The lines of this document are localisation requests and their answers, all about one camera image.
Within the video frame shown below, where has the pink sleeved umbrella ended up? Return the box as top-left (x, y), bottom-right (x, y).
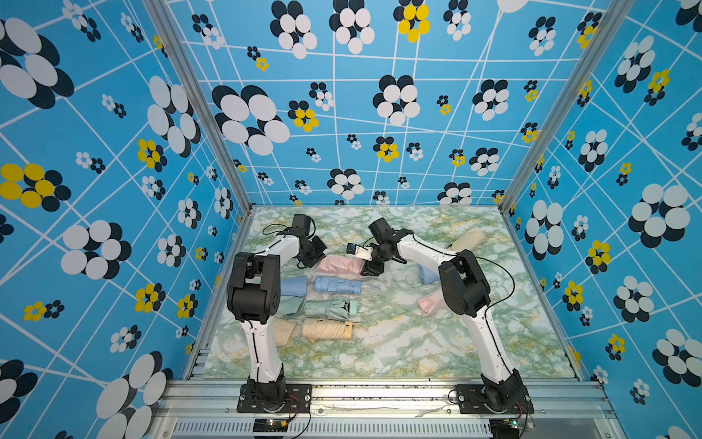
top-left (317, 254), bottom-right (365, 276)
top-left (417, 290), bottom-right (446, 318)

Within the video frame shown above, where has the mint green umbrella sleeve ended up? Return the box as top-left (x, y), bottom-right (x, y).
top-left (278, 296), bottom-right (305, 316)

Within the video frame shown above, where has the blue sleeved umbrella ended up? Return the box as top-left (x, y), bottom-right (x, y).
top-left (419, 265), bottom-right (440, 285)
top-left (281, 275), bottom-right (308, 297)

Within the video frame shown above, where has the beige umbrella sleeve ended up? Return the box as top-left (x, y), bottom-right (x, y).
top-left (273, 318), bottom-right (301, 348)

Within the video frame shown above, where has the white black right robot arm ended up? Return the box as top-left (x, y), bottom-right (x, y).
top-left (347, 218), bottom-right (528, 413)

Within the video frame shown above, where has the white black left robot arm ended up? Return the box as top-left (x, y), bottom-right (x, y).
top-left (226, 214), bottom-right (327, 408)

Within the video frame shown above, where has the beige sleeved umbrella far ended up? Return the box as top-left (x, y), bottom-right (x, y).
top-left (449, 227), bottom-right (487, 252)

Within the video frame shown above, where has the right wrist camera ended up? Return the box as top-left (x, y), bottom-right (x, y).
top-left (347, 243), bottom-right (373, 261)

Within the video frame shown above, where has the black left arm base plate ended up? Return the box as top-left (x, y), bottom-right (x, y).
top-left (236, 382), bottom-right (313, 414)

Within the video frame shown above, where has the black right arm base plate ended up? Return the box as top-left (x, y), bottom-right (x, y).
top-left (448, 384), bottom-right (535, 416)

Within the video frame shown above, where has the aluminium front rail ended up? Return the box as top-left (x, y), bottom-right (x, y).
top-left (148, 379), bottom-right (626, 438)

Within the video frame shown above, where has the aluminium corner post right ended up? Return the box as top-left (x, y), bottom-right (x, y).
top-left (499, 0), bottom-right (635, 217)

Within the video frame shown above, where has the aluminium corner post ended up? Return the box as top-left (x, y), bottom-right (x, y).
top-left (499, 0), bottom-right (635, 217)
top-left (144, 0), bottom-right (252, 217)

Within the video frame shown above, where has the aluminium corner post left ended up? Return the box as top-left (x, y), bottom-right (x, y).
top-left (144, 0), bottom-right (252, 217)

